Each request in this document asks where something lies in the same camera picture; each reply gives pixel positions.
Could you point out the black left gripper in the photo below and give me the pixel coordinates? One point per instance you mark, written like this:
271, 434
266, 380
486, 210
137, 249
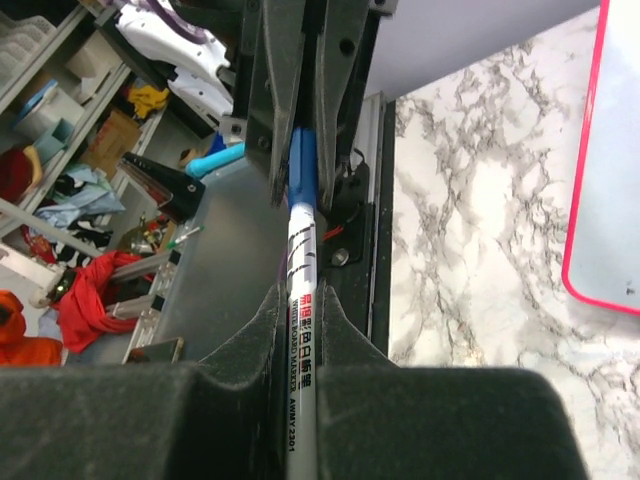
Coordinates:
297, 64

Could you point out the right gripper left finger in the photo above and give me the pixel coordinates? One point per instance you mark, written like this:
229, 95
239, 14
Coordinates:
214, 419

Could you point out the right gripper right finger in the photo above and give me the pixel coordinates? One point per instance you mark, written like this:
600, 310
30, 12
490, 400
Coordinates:
377, 420

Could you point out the white blue whiteboard marker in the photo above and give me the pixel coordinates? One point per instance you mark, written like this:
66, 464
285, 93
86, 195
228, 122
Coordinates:
302, 277

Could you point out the pink framed whiteboard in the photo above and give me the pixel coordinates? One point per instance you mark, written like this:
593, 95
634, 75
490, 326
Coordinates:
601, 258

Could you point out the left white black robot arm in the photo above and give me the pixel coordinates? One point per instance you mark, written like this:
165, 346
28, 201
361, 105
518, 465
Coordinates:
156, 31

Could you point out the red cloth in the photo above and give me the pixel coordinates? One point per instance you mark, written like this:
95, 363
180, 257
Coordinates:
82, 316

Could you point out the orange cloth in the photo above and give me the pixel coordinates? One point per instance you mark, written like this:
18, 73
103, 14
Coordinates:
18, 349

